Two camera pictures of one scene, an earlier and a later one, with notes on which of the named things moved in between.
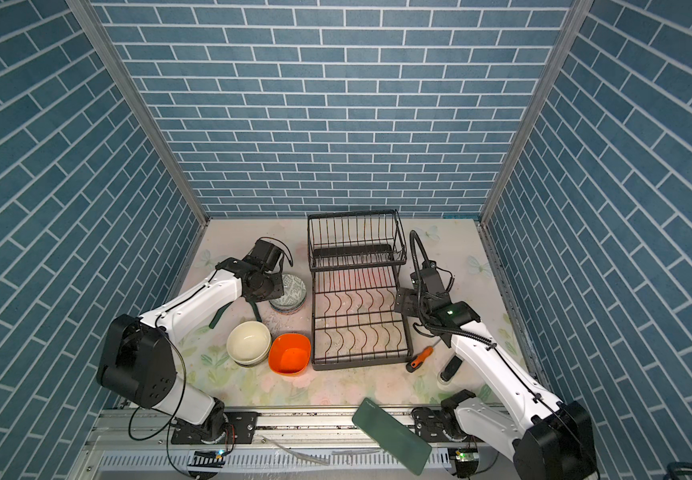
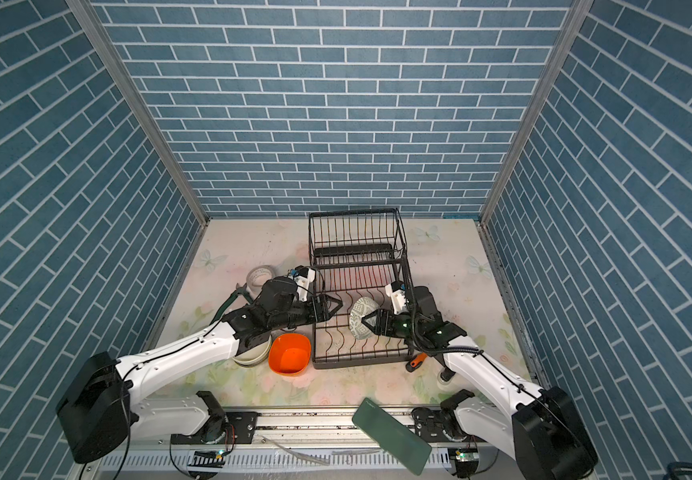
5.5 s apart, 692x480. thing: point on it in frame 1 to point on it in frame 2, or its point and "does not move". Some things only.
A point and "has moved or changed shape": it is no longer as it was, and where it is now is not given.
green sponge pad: (398, 439) does not move
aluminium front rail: (278, 428) does not move
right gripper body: (410, 304) to (403, 326)
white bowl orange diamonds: (294, 297) has moved or changed shape
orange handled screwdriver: (423, 355) does not move
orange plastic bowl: (289, 354) does not move
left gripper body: (271, 287) to (299, 314)
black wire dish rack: (352, 258) does not move
